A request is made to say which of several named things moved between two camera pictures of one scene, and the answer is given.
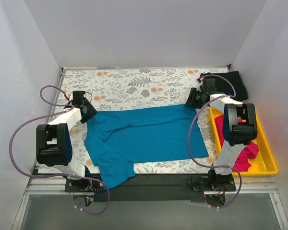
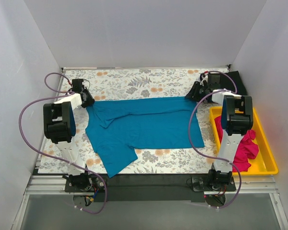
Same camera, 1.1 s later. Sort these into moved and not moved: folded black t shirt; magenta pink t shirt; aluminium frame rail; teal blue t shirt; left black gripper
Moved: teal blue t shirt; left black gripper
Not moved: aluminium frame rail; folded black t shirt; magenta pink t shirt
